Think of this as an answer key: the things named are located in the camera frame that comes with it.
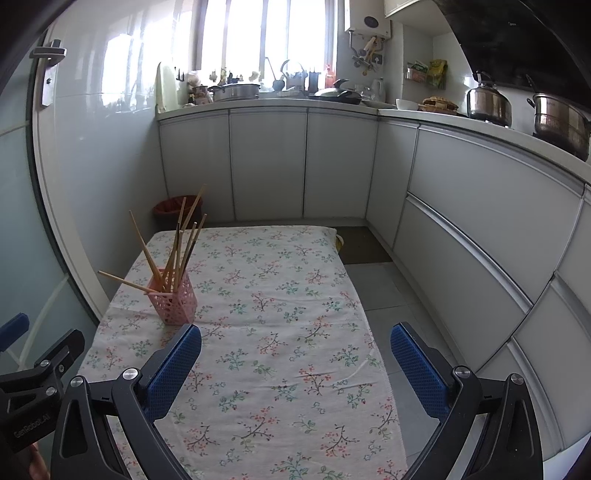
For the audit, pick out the red trash bin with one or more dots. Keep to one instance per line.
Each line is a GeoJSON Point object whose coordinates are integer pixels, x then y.
{"type": "Point", "coordinates": [166, 212]}

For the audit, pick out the brown floor mat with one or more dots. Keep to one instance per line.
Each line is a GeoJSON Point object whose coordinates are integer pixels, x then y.
{"type": "Point", "coordinates": [362, 247]}

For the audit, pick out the white bowl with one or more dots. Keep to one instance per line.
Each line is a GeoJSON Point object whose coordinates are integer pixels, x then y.
{"type": "Point", "coordinates": [406, 105]}

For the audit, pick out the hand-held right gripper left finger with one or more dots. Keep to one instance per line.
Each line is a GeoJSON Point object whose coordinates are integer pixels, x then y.
{"type": "Point", "coordinates": [173, 369]}

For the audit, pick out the steel kettle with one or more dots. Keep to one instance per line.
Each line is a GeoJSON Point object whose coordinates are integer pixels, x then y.
{"type": "Point", "coordinates": [489, 104]}

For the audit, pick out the steel stockpot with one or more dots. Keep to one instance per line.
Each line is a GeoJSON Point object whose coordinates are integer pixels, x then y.
{"type": "Point", "coordinates": [561, 122]}

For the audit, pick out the black range hood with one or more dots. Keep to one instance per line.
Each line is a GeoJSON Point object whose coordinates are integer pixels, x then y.
{"type": "Point", "coordinates": [508, 41]}

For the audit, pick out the white electric kettle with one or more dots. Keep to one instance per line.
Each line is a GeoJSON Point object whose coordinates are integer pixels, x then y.
{"type": "Point", "coordinates": [379, 90]}

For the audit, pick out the pale cutting board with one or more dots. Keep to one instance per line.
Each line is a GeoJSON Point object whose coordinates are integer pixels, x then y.
{"type": "Point", "coordinates": [164, 90]}

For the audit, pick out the yellow plastic container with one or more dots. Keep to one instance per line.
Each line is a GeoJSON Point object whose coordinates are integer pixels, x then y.
{"type": "Point", "coordinates": [340, 242]}

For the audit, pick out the wide steel pot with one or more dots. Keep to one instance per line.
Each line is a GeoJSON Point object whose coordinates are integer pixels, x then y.
{"type": "Point", "coordinates": [238, 92]}

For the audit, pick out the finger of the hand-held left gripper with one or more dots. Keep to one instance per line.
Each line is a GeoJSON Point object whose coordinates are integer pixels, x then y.
{"type": "Point", "coordinates": [14, 328]}
{"type": "Point", "coordinates": [67, 346]}

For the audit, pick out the black utensil holder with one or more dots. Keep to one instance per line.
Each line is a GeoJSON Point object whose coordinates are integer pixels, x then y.
{"type": "Point", "coordinates": [313, 82]}

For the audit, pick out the kitchen window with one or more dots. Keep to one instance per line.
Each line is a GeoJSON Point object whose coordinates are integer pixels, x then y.
{"type": "Point", "coordinates": [249, 32]}

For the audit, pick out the yellow packet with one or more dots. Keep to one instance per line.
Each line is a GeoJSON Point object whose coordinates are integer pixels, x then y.
{"type": "Point", "coordinates": [437, 71]}

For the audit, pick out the metal wall rack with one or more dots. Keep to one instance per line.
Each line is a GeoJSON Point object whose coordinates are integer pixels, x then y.
{"type": "Point", "coordinates": [415, 73]}

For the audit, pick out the floral tablecloth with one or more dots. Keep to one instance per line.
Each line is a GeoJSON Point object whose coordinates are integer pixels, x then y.
{"type": "Point", "coordinates": [277, 323]}

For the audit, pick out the white wall water heater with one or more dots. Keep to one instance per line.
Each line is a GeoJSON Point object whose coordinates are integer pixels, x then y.
{"type": "Point", "coordinates": [369, 23]}

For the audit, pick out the woven basket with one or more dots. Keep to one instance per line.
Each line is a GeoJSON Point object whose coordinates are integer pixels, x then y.
{"type": "Point", "coordinates": [438, 104]}

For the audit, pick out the black wok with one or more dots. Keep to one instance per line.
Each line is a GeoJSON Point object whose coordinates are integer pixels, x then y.
{"type": "Point", "coordinates": [346, 97]}

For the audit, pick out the pink perforated chopstick holder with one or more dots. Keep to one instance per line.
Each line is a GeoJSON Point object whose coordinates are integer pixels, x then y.
{"type": "Point", "coordinates": [178, 307]}

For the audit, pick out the light wooden chopstick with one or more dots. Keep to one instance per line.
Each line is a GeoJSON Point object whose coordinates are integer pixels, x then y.
{"type": "Point", "coordinates": [129, 282]}

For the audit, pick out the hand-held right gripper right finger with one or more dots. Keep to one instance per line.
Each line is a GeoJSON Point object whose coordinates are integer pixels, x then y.
{"type": "Point", "coordinates": [418, 369]}

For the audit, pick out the red bottle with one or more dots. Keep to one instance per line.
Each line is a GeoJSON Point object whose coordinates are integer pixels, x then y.
{"type": "Point", "coordinates": [329, 76]}

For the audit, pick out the bunch of wooden chopsticks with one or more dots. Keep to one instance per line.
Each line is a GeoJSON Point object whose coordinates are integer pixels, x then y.
{"type": "Point", "coordinates": [171, 276]}

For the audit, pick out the white kitchen cabinets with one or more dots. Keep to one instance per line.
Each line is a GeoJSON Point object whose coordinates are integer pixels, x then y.
{"type": "Point", "coordinates": [268, 161]}

